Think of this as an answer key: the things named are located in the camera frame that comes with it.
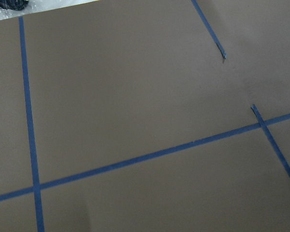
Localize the dark blue crumpled object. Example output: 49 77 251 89
0 0 29 11

